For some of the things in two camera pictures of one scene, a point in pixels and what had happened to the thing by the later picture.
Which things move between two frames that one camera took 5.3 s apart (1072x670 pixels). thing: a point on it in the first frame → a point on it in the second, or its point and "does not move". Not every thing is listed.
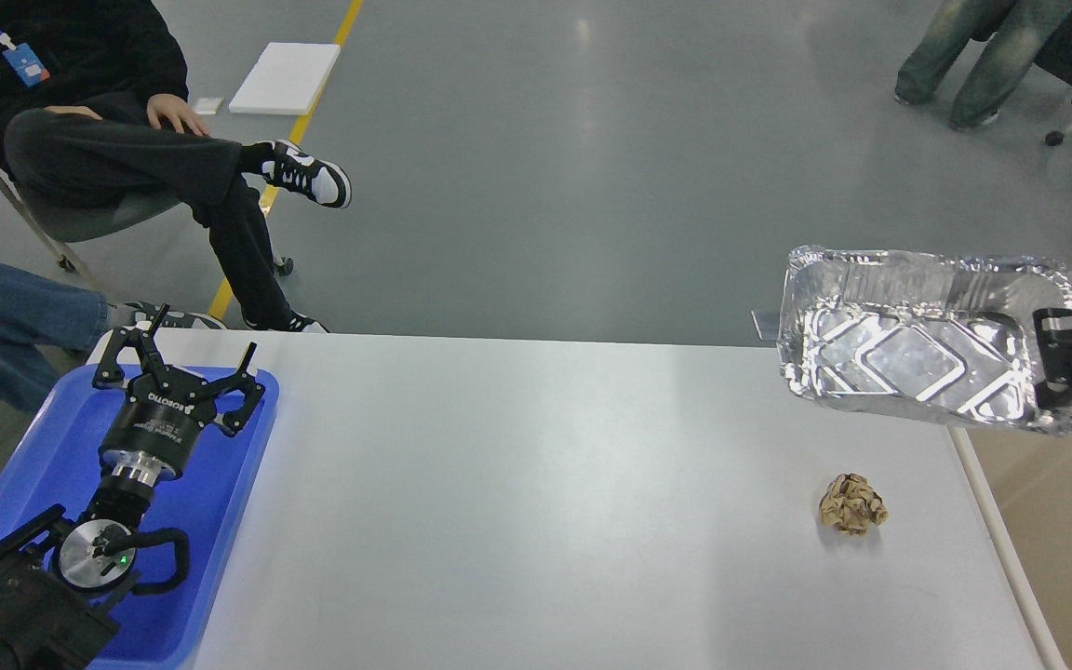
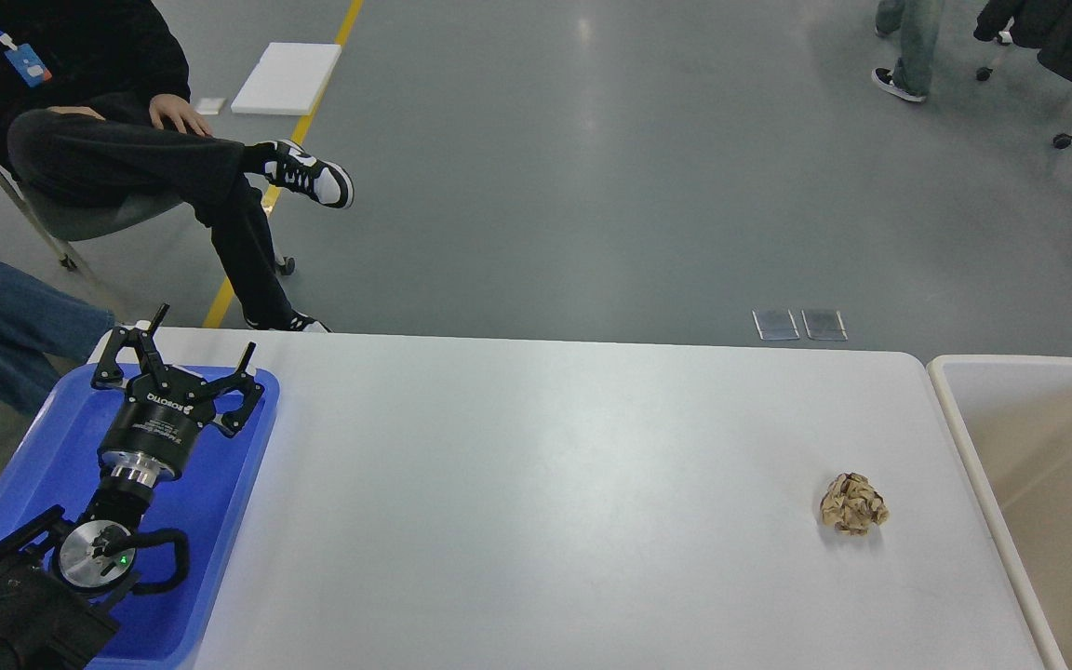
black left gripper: [158, 426] does not move
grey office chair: [82, 222] does not move
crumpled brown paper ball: [850, 505] does not move
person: [1018, 30] → [918, 22]
